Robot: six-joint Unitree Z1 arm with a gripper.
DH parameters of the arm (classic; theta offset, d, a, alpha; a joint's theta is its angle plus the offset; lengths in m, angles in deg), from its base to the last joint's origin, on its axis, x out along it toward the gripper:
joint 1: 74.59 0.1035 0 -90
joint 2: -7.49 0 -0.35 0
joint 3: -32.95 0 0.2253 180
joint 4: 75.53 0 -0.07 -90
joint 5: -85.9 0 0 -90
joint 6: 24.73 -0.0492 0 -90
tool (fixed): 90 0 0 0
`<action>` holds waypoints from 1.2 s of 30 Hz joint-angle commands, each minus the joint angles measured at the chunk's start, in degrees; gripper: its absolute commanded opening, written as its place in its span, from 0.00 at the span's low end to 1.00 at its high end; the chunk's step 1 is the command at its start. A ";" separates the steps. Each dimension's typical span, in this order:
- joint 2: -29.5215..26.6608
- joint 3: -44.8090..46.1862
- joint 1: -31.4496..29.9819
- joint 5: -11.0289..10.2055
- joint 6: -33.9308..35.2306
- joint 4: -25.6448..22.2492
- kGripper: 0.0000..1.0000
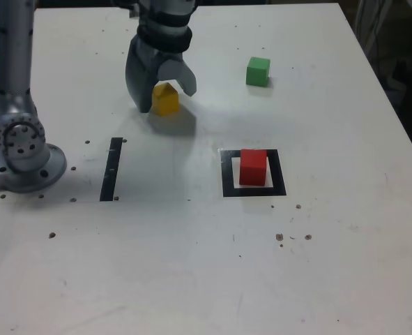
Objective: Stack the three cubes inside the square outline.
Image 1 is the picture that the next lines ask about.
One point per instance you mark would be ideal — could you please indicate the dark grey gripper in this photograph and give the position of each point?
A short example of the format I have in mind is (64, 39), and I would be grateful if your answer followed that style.
(164, 56)

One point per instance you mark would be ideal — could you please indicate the yellow cube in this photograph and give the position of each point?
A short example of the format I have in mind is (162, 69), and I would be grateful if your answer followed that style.
(165, 101)

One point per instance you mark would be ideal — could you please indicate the green cube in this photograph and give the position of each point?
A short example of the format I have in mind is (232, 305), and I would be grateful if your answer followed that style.
(258, 71)

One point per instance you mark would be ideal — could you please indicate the red cube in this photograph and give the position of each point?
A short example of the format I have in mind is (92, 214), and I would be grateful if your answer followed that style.
(252, 169)

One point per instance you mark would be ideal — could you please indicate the black tape square outline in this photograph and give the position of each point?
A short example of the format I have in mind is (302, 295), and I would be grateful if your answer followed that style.
(226, 174)

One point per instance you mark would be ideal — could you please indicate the black tape strip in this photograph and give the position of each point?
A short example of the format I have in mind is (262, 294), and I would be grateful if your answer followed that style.
(110, 171)

